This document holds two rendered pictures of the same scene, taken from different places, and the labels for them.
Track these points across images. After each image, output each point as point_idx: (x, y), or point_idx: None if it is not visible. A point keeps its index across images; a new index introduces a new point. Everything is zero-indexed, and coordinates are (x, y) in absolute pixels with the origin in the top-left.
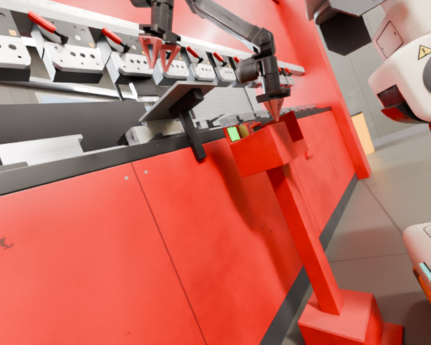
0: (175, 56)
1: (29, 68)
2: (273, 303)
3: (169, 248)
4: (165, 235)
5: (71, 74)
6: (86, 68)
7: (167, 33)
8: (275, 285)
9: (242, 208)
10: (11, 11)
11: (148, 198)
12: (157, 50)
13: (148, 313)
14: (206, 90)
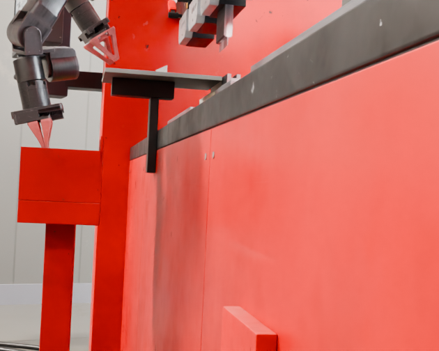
0: (99, 48)
1: (192, 35)
2: None
3: (141, 253)
4: (141, 239)
5: (204, 30)
6: (193, 26)
7: (81, 37)
8: None
9: (155, 284)
10: None
11: (143, 196)
12: (93, 53)
13: (135, 287)
14: (120, 74)
